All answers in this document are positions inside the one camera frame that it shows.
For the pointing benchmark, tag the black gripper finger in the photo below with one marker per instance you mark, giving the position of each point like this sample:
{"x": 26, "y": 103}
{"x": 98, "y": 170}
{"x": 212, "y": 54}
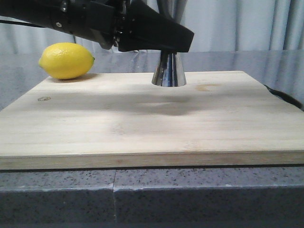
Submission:
{"x": 145, "y": 29}

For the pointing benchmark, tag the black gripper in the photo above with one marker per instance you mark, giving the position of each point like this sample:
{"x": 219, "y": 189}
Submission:
{"x": 95, "y": 20}

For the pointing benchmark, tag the steel double jigger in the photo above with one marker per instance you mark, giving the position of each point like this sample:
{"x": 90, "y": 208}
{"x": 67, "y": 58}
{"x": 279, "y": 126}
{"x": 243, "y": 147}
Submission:
{"x": 169, "y": 71}

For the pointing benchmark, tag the yellow lemon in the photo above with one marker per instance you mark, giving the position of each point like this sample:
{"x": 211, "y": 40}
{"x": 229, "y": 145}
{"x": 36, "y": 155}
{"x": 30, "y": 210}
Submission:
{"x": 66, "y": 60}

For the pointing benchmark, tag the grey curtain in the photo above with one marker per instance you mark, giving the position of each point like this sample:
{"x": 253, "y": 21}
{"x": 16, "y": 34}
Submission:
{"x": 218, "y": 25}

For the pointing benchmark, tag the wooden cutting board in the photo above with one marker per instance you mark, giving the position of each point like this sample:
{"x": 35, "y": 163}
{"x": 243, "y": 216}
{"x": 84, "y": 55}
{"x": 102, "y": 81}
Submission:
{"x": 122, "y": 120}

